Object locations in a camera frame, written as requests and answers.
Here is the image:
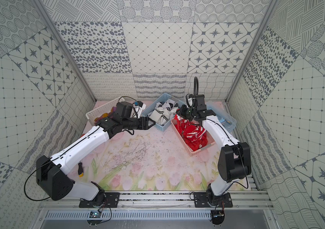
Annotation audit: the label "maroon purple toe sock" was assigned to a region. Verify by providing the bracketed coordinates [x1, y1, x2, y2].
[94, 113, 110, 122]

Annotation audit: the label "red santa striped sock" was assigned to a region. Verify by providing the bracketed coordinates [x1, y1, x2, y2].
[173, 114, 208, 152]

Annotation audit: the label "white sock black pattern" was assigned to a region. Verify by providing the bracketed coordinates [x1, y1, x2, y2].
[155, 99, 180, 115]

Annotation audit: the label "white sock black stripes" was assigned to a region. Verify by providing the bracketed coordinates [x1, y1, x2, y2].
[149, 107, 171, 126]

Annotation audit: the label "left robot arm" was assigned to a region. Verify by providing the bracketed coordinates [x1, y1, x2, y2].
[35, 102, 156, 206]

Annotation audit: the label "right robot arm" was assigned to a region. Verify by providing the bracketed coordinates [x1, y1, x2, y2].
[177, 94, 251, 206]

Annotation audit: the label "white plastic basket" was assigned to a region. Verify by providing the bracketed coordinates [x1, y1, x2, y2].
[86, 97, 125, 126]

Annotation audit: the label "pink plastic basket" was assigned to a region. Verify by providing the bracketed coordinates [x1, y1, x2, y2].
[171, 114, 215, 155]

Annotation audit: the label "blue plastic basket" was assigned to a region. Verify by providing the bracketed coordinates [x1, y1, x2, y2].
[141, 93, 185, 132]

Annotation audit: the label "clear plastic tool box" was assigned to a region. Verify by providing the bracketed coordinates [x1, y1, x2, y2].
[207, 101, 237, 133]

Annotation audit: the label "black yellow screwdriver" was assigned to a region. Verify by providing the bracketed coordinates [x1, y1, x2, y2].
[77, 162, 84, 177]

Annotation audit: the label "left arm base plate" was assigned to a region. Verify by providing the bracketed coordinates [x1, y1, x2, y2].
[79, 192, 120, 208]

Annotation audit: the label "aluminium mounting rail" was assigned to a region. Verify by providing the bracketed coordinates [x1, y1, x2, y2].
[38, 190, 274, 210]

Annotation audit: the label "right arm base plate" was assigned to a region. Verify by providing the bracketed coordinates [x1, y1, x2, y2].
[190, 192, 233, 208]

